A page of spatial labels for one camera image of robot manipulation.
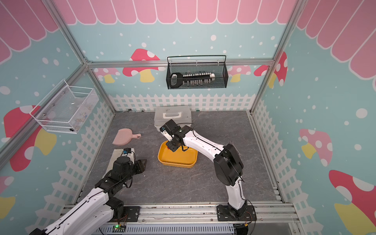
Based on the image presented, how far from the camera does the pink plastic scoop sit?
105cm

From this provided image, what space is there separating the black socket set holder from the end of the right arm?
300 mm

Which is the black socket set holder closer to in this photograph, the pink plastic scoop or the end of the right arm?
the end of the right arm

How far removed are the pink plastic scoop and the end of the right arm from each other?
0.37 m

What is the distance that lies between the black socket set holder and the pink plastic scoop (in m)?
0.45

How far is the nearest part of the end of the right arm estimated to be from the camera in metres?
0.63

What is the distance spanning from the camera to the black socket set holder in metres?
0.89
